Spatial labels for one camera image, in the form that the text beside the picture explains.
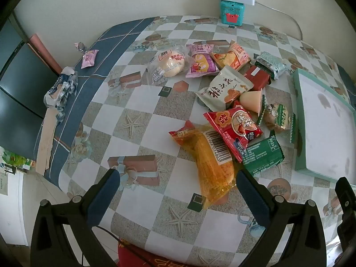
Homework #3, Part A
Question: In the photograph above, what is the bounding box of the dark cabinet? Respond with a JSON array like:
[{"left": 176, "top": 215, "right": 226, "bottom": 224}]
[{"left": 0, "top": 14, "right": 62, "bottom": 162}]

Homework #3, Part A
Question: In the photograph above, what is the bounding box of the teal toy box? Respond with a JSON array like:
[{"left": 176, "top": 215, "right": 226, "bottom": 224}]
[{"left": 219, "top": 0, "right": 246, "bottom": 27}]

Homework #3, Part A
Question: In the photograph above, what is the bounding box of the white appliance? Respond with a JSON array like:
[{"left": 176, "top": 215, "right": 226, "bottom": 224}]
[{"left": 0, "top": 170, "right": 36, "bottom": 247}]

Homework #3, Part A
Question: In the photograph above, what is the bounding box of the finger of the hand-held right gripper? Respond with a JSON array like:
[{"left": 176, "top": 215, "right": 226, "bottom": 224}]
[{"left": 335, "top": 176, "right": 356, "bottom": 256}]

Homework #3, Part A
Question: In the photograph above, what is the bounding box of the pink cake roll packet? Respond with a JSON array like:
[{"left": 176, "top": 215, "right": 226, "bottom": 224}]
[{"left": 185, "top": 43, "right": 220, "bottom": 78}]

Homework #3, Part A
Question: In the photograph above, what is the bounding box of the pink cardboard board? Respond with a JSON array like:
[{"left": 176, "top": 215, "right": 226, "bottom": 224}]
[{"left": 28, "top": 33, "right": 63, "bottom": 74}]

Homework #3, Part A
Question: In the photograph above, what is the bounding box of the bread bun in clear packet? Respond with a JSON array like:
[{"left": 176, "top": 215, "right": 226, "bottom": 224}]
[{"left": 146, "top": 47, "right": 192, "bottom": 85}]

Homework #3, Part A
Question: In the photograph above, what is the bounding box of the checkered printed tablecloth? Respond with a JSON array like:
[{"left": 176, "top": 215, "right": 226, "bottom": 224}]
[{"left": 33, "top": 15, "right": 356, "bottom": 265}]

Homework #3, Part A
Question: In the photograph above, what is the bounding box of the green white cookie packet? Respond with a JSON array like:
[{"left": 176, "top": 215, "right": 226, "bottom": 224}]
[{"left": 256, "top": 103, "right": 297, "bottom": 144}]

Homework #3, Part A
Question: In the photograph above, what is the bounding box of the white beige snack packet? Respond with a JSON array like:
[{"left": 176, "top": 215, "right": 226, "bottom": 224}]
[{"left": 195, "top": 65, "right": 254, "bottom": 112}]

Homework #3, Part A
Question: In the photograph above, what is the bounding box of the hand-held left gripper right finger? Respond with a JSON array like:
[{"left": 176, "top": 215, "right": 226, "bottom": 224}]
[{"left": 236, "top": 169, "right": 327, "bottom": 267}]

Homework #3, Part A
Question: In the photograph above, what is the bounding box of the grey white cable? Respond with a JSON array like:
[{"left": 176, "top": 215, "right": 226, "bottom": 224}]
[{"left": 254, "top": 1, "right": 303, "bottom": 41}]

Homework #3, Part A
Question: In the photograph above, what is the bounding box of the yellow orange snack packet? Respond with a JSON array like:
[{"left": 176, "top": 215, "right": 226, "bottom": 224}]
[{"left": 169, "top": 120, "right": 237, "bottom": 210}]

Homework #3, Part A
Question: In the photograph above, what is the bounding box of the small pink snack packet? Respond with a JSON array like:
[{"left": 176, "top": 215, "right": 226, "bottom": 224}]
[{"left": 81, "top": 49, "right": 100, "bottom": 69}]

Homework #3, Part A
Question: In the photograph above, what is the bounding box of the teal rimmed white tray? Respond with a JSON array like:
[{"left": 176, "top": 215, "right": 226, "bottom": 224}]
[{"left": 292, "top": 68, "right": 356, "bottom": 183}]

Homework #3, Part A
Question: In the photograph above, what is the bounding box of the light green snack packet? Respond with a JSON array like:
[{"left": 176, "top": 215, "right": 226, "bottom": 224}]
[{"left": 254, "top": 51, "right": 287, "bottom": 81}]

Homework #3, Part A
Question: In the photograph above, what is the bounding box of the crumpled blue white wrapper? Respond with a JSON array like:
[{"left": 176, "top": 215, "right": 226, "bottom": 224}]
[{"left": 44, "top": 66, "right": 79, "bottom": 125}]

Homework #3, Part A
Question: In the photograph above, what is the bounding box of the beige cardboard strip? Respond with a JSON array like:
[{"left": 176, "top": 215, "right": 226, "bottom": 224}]
[{"left": 35, "top": 108, "right": 60, "bottom": 174}]

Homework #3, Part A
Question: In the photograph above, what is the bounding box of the red brown snack packet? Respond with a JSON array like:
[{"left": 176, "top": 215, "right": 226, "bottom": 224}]
[{"left": 243, "top": 65, "right": 271, "bottom": 91}]

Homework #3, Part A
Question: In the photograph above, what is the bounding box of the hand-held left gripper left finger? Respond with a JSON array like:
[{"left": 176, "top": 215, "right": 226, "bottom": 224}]
[{"left": 30, "top": 168, "right": 123, "bottom": 267}]

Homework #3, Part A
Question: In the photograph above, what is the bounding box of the cream pudding cup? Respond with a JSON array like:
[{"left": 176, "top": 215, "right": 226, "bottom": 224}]
[{"left": 239, "top": 87, "right": 266, "bottom": 114}]

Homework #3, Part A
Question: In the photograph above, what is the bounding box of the red stool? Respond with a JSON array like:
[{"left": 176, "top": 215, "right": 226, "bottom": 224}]
[{"left": 117, "top": 235, "right": 251, "bottom": 267}]

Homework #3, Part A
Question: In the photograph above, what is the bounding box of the orange pink snack packet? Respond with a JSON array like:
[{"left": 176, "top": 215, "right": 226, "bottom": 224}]
[{"left": 228, "top": 40, "right": 251, "bottom": 70}]

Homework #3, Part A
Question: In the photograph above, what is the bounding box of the dark green snack packet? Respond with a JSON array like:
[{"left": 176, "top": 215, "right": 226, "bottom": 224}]
[{"left": 241, "top": 135, "right": 284, "bottom": 177}]

